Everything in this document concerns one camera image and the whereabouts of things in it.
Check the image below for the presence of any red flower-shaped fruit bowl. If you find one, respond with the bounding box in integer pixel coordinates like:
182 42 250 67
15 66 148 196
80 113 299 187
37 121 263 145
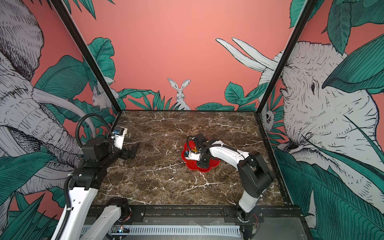
181 143 220 173

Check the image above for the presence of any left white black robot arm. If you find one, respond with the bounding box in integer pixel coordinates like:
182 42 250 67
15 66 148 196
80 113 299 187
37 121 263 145
52 137 140 240

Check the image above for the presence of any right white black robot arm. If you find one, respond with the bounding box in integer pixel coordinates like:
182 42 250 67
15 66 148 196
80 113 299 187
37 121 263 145
184 134 275 222

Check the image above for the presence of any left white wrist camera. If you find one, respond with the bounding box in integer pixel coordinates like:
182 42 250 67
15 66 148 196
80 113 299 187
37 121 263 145
113 127 128 150

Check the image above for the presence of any left black corrugated cable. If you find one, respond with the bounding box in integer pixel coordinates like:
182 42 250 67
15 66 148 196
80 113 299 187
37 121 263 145
74 113 113 149

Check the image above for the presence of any black front mounting rail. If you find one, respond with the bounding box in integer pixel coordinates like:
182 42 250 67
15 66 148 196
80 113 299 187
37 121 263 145
64 204 304 224

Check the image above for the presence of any left black frame post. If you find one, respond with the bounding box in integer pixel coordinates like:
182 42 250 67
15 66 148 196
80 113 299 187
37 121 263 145
51 0 122 114

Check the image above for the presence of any black frame post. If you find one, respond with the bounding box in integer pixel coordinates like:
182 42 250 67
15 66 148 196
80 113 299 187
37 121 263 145
51 0 122 114
255 0 318 115

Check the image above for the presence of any white slotted cable duct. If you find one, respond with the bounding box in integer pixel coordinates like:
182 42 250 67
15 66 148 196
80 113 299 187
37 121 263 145
107 225 242 237

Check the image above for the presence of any right black frame post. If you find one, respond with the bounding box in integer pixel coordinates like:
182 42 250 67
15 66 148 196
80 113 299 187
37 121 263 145
255 0 318 115

